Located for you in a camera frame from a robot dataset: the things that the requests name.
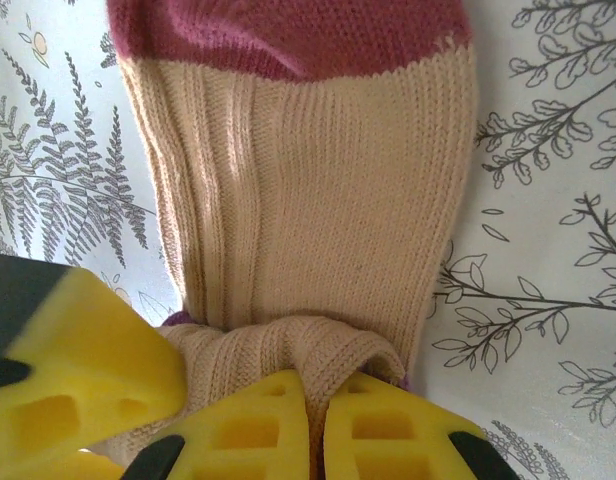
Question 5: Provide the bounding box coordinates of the beige sock with maroon toe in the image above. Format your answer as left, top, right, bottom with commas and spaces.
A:
105, 0, 477, 480

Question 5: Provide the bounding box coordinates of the floral printed tablecloth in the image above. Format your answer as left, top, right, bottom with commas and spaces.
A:
0, 0, 616, 480

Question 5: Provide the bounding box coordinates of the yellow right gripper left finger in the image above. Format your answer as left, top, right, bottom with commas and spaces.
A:
125, 369, 309, 480

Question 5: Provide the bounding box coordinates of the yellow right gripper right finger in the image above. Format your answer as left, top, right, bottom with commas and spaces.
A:
322, 374, 514, 480

